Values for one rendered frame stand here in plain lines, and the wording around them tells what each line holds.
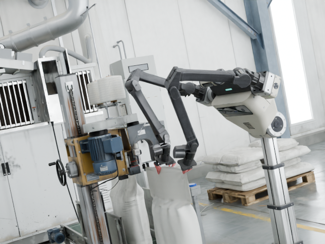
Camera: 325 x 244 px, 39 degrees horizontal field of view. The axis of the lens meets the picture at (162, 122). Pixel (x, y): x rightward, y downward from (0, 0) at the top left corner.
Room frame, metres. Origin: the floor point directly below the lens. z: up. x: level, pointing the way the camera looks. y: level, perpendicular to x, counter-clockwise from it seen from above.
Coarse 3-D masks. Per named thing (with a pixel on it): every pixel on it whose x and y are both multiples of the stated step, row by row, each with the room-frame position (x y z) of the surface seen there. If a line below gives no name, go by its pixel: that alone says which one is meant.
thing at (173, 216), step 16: (160, 176) 2.92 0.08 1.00; (176, 176) 2.81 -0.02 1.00; (160, 192) 2.96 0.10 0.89; (176, 192) 2.82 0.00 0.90; (160, 208) 2.93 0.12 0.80; (176, 208) 2.79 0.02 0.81; (192, 208) 2.80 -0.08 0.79; (160, 224) 2.95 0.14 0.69; (176, 224) 2.78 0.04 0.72; (192, 224) 2.78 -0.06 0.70; (160, 240) 2.97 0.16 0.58; (176, 240) 2.79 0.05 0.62; (192, 240) 2.76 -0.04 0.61
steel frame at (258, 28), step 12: (216, 0) 8.26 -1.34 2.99; (252, 0) 8.70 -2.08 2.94; (264, 0) 8.53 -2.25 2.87; (228, 12) 8.36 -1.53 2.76; (252, 12) 8.76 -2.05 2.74; (264, 12) 8.51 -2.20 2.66; (240, 24) 8.40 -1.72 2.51; (252, 24) 8.80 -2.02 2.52; (264, 24) 8.49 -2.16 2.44; (252, 36) 8.56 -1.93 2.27; (264, 36) 8.46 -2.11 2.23; (252, 48) 8.76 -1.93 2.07; (264, 48) 8.63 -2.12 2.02; (264, 60) 8.68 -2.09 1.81; (276, 60) 8.55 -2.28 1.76; (276, 72) 8.52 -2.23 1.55; (276, 96) 8.48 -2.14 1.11; (288, 132) 8.54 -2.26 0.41
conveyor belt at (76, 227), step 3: (72, 225) 4.69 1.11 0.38; (75, 225) 4.66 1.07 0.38; (78, 225) 4.64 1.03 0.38; (72, 228) 4.57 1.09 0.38; (75, 228) 4.54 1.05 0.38; (78, 228) 4.52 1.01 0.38; (78, 231) 4.39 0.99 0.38; (81, 231) 4.36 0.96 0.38; (153, 237) 3.74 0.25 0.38; (153, 240) 3.66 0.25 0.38; (153, 243) 3.58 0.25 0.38; (156, 243) 3.57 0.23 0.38
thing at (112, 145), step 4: (104, 140) 2.83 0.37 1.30; (108, 140) 2.81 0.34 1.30; (112, 140) 2.81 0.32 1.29; (116, 140) 2.84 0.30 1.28; (120, 140) 2.87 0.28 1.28; (104, 144) 2.83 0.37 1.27; (108, 144) 2.81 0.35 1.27; (112, 144) 2.80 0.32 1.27; (116, 144) 2.83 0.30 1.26; (120, 144) 2.86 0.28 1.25; (104, 148) 2.84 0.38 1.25; (108, 148) 2.82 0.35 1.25; (112, 148) 2.80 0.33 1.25; (116, 148) 2.82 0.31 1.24; (120, 148) 2.85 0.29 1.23; (108, 152) 2.82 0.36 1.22; (112, 152) 2.80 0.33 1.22
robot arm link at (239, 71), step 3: (240, 69) 2.48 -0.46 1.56; (237, 72) 2.46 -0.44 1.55; (240, 72) 2.45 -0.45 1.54; (243, 72) 2.44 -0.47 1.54; (246, 72) 2.49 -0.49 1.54; (249, 72) 2.46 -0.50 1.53; (237, 75) 2.44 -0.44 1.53; (249, 75) 2.45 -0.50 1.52; (252, 75) 2.45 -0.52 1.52; (252, 78) 2.46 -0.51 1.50
